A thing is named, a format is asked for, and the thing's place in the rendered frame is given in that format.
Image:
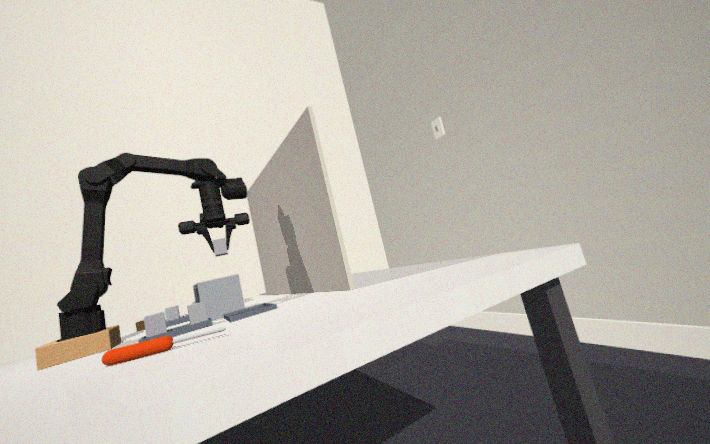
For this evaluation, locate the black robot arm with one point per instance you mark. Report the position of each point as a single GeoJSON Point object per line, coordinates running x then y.
{"type": "Point", "coordinates": [80, 313]}

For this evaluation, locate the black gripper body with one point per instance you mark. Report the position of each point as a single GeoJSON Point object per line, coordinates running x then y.
{"type": "Point", "coordinates": [213, 213]}

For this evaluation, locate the beige flat panel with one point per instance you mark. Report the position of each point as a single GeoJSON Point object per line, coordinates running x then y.
{"type": "Point", "coordinates": [296, 226]}

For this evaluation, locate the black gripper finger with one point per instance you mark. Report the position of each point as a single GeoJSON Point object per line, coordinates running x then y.
{"type": "Point", "coordinates": [228, 230]}
{"type": "Point", "coordinates": [206, 235]}

